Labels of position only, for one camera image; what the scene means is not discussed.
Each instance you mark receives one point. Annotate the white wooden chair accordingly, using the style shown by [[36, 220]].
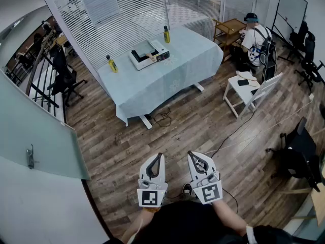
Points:
[[241, 93]]

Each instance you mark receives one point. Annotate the white portable stove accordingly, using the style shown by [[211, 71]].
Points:
[[162, 53]]

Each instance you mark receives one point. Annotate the light blue tablecloth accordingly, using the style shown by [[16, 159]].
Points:
[[157, 85]]

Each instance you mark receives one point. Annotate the black phone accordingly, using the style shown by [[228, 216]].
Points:
[[243, 82]]

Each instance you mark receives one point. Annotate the person's right forearm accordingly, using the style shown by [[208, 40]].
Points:
[[229, 216]]

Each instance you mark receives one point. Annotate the black metal railing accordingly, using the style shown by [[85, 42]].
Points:
[[41, 80]]

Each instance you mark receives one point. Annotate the frosted glass door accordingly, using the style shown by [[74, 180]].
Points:
[[38, 133]]

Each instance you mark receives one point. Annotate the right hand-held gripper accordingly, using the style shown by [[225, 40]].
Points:
[[209, 193]]

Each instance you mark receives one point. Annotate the person's left forearm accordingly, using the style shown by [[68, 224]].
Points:
[[137, 225]]

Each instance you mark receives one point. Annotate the white table frame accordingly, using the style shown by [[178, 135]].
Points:
[[146, 121]]

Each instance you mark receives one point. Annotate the person's black shirt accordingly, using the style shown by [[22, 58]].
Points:
[[188, 225]]

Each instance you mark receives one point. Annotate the beige cloth pads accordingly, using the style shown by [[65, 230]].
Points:
[[246, 75]]

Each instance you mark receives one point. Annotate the whiteboard on black stand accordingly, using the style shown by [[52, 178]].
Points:
[[290, 9]]

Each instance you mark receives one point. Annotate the black office chair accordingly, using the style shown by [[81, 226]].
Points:
[[311, 62], [300, 154], [295, 43], [63, 72]]

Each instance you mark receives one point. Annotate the yellow bottle with black cap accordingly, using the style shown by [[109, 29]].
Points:
[[112, 65], [166, 35]]

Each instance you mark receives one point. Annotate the wooden trolley shelf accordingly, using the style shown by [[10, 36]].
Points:
[[227, 32]]

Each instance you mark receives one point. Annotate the person's black shoe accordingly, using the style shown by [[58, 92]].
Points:
[[187, 189]]

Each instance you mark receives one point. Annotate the grey square frying pan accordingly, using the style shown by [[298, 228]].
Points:
[[141, 49]]

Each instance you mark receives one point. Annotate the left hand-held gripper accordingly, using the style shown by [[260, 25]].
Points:
[[151, 197]]

